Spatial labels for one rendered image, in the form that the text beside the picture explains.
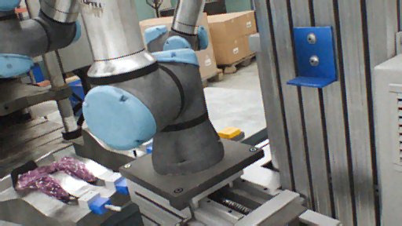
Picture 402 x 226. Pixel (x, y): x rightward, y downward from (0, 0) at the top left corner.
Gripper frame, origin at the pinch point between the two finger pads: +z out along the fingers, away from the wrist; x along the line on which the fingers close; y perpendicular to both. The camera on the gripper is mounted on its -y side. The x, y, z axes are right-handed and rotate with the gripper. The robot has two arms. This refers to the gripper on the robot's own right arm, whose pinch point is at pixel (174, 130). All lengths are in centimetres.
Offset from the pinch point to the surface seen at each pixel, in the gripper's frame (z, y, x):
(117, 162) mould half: 6.9, -12.4, -17.7
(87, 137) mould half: 0.6, -31.2, -17.7
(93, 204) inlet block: 4.3, 11.9, -39.1
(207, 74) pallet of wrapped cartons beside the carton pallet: 76, -301, 275
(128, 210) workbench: 13.2, 8.7, -28.4
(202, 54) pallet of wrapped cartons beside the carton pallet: 48, -301, 272
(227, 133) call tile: 7.5, 5.5, 18.6
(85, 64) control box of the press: -17, -85, 14
